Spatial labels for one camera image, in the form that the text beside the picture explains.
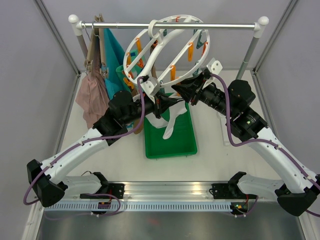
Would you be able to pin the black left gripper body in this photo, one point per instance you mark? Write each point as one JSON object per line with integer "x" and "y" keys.
{"x": 149, "y": 107}

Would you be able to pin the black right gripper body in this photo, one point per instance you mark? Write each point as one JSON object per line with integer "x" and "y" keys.
{"x": 210, "y": 95}

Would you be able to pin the brown sock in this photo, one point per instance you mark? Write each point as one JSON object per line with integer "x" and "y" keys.
{"x": 153, "y": 69}
{"x": 138, "y": 126}

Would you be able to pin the white round clip hanger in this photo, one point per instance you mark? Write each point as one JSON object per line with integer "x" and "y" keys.
{"x": 182, "y": 47}

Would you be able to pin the white black striped sock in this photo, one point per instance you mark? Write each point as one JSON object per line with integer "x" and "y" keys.
{"x": 158, "y": 123}

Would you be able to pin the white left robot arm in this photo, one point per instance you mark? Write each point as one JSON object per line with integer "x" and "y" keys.
{"x": 50, "y": 180}

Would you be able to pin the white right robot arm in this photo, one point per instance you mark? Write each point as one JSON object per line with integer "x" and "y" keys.
{"x": 298, "y": 187}

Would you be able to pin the beige wooden hanger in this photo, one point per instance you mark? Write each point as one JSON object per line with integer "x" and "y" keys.
{"x": 96, "y": 53}

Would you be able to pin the green plastic tray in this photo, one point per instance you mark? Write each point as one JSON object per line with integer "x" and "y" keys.
{"x": 181, "y": 143}

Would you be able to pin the teal shirt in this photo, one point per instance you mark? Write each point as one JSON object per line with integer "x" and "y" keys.
{"x": 114, "y": 55}

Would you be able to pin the pink garment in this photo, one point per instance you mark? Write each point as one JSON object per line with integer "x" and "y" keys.
{"x": 92, "y": 97}

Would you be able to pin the white metal clothes rack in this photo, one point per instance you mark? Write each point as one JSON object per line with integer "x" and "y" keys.
{"x": 233, "y": 101}

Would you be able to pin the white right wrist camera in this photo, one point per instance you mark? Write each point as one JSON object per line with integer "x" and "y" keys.
{"x": 215, "y": 67}

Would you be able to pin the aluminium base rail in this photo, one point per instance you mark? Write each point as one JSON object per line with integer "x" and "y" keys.
{"x": 157, "y": 196}

